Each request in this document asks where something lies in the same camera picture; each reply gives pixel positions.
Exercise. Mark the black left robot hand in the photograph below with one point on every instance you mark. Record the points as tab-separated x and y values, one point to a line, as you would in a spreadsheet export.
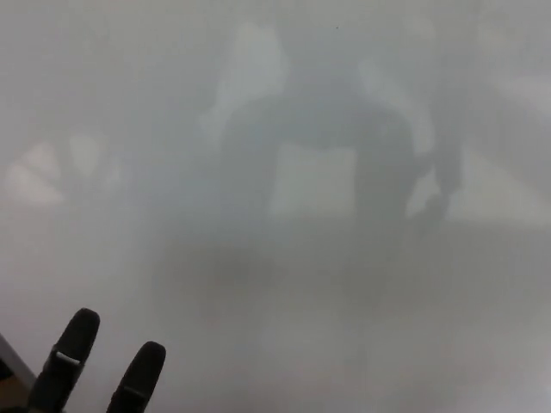
73	344

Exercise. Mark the grey whiteboard frame edge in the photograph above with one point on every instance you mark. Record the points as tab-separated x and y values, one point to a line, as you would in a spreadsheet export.
17	359

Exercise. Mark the white whiteboard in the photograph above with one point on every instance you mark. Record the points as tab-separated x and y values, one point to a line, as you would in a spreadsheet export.
366	301

